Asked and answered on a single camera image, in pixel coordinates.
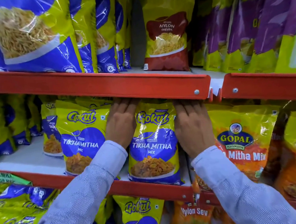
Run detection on person's right hand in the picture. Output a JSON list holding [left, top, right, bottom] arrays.
[[172, 96, 218, 161]]

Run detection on person's left hand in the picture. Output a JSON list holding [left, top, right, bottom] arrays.
[[101, 95, 144, 151]]

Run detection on blue yellow mix snack packet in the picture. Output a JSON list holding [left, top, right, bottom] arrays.
[[38, 100, 64, 159], [120, 98, 186, 191], [54, 95, 118, 178]]

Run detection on person's right forearm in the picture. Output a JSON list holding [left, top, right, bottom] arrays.
[[190, 137, 296, 224]]

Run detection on person's left forearm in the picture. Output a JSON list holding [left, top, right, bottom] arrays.
[[6, 138, 135, 224]]

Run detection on yellow orange mix snack packet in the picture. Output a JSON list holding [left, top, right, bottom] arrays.
[[186, 96, 288, 193]]

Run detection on red yellow snack packet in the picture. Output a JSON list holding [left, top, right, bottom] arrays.
[[136, 0, 203, 76]]

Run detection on white shelf board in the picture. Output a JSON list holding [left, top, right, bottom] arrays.
[[0, 133, 67, 182]]

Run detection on row of purple yellow packets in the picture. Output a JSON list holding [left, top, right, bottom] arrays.
[[185, 0, 296, 86]]

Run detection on row of blue yellow noodle packets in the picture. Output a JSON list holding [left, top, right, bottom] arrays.
[[0, 0, 137, 86]]

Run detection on row of small blue yellow packets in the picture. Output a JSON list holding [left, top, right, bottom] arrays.
[[0, 88, 49, 167]]

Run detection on orange sev snack packet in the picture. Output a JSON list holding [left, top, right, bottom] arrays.
[[164, 197, 216, 224], [212, 203, 240, 224]]

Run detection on blue yellow sev snack packet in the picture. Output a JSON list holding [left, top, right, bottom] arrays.
[[113, 190, 167, 224]]

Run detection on green shelf label strip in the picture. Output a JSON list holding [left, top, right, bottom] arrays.
[[0, 167, 33, 189]]

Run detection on pile of blue yellow packets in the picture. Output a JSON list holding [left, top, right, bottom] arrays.
[[0, 177, 64, 224]]

